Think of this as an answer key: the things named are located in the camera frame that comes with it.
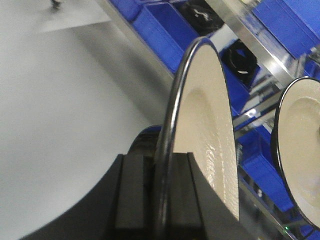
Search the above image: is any cream plate with black rim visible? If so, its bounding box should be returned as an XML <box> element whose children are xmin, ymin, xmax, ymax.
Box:
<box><xmin>151</xmin><ymin>37</ymin><xmax>241</xmax><ymax>240</ymax></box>

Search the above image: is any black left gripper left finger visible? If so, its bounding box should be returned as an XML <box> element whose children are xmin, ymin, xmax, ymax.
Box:
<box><xmin>115</xmin><ymin>153</ymin><xmax>149</xmax><ymax>229</ymax></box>

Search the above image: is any blue shelf bin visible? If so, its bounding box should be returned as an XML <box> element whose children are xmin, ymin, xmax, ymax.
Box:
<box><xmin>132</xmin><ymin>2</ymin><xmax>199</xmax><ymax>73</ymax></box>

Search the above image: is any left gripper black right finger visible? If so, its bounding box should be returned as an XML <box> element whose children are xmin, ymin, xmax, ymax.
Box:
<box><xmin>170</xmin><ymin>153</ymin><xmax>202</xmax><ymax>229</ymax></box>

